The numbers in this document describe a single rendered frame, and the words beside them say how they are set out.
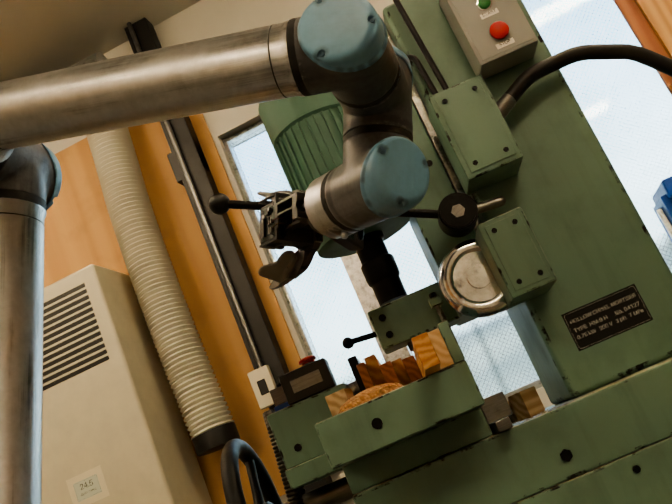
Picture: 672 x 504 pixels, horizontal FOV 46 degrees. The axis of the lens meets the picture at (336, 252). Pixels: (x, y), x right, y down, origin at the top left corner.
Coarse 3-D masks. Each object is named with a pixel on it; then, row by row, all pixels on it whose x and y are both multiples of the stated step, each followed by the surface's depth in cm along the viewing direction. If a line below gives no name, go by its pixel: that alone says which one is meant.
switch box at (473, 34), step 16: (448, 0) 128; (464, 0) 128; (496, 0) 127; (512, 0) 127; (448, 16) 132; (464, 16) 127; (496, 16) 126; (512, 16) 126; (464, 32) 127; (480, 32) 126; (512, 32) 125; (528, 32) 125; (464, 48) 130; (480, 48) 125; (496, 48) 125; (512, 48) 125; (528, 48) 126; (480, 64) 125; (496, 64) 127; (512, 64) 129
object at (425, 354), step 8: (416, 336) 93; (424, 336) 93; (416, 344) 93; (424, 344) 93; (416, 352) 96; (424, 352) 92; (432, 352) 92; (416, 360) 113; (424, 360) 92; (432, 360) 92; (424, 368) 92; (432, 368) 94; (424, 376) 107
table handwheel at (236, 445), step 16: (224, 448) 126; (240, 448) 129; (224, 464) 122; (256, 464) 138; (224, 480) 120; (240, 480) 120; (256, 480) 134; (336, 480) 129; (240, 496) 118; (256, 496) 132; (272, 496) 141; (304, 496) 128; (320, 496) 127; (336, 496) 127; (352, 496) 127
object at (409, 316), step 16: (432, 288) 131; (400, 304) 131; (416, 304) 131; (448, 304) 130; (384, 320) 130; (400, 320) 130; (416, 320) 130; (432, 320) 130; (448, 320) 130; (384, 336) 130; (400, 336) 130; (384, 352) 135
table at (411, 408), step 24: (408, 384) 101; (432, 384) 100; (456, 384) 100; (360, 408) 101; (384, 408) 100; (408, 408) 100; (432, 408) 100; (456, 408) 99; (336, 432) 100; (360, 432) 100; (384, 432) 100; (408, 432) 99; (336, 456) 100; (360, 456) 99; (288, 480) 120; (312, 480) 120
